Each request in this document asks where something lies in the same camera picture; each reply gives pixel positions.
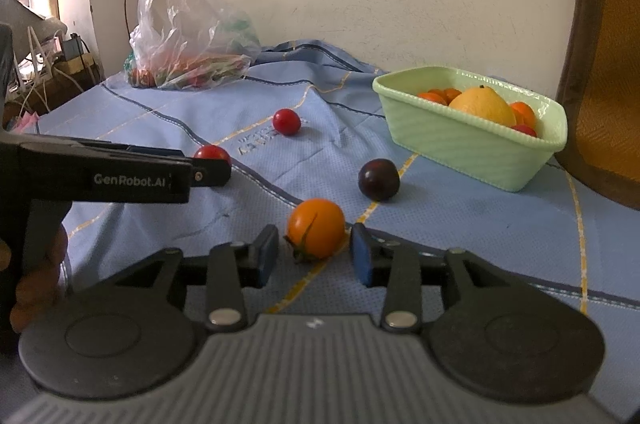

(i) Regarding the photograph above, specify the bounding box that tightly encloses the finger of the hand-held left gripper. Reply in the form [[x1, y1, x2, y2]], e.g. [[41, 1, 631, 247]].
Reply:
[[190, 158, 232, 189]]

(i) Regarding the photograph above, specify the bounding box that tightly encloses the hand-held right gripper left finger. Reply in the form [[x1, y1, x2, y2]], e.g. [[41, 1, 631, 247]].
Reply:
[[65, 224, 280, 332]]

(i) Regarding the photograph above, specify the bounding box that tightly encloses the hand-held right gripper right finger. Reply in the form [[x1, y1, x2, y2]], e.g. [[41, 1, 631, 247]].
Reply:
[[350, 223, 571, 332]]

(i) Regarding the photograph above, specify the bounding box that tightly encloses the round orange tomato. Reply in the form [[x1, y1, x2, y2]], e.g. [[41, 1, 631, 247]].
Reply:
[[284, 199, 347, 263]]

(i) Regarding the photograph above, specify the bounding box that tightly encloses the dark purple tomato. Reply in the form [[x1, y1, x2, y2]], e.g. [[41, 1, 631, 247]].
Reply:
[[358, 158, 401, 200]]

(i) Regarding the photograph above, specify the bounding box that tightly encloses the light green plastic basket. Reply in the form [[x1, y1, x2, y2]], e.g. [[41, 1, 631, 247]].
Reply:
[[372, 65, 568, 193]]

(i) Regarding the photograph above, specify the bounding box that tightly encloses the person's left hand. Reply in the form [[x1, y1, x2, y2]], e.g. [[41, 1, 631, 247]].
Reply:
[[10, 224, 69, 335]]

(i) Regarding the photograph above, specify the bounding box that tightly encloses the blue striped bedsheet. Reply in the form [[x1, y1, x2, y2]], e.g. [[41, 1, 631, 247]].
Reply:
[[37, 39, 640, 355]]

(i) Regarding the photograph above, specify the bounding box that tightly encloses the net-wrapped orange fruit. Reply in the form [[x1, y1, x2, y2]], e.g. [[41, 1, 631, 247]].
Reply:
[[127, 67, 156, 88]]

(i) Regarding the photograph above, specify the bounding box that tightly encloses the small dark charger box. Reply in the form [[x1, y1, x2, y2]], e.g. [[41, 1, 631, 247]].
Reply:
[[62, 33, 84, 58]]

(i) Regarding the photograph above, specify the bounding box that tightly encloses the clear plastic bag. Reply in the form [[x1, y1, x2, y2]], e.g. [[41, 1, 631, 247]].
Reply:
[[124, 0, 262, 91]]

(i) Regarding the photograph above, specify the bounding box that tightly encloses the large yellow citrus fruit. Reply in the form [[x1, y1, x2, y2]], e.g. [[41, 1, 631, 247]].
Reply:
[[448, 85, 517, 128]]

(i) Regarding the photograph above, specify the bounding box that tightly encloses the brown woven seat mat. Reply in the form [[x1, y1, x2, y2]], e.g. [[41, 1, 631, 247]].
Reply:
[[555, 0, 640, 209]]

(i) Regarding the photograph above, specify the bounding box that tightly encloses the tangle of white cables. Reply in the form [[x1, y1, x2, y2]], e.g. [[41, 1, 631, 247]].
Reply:
[[12, 24, 103, 110]]

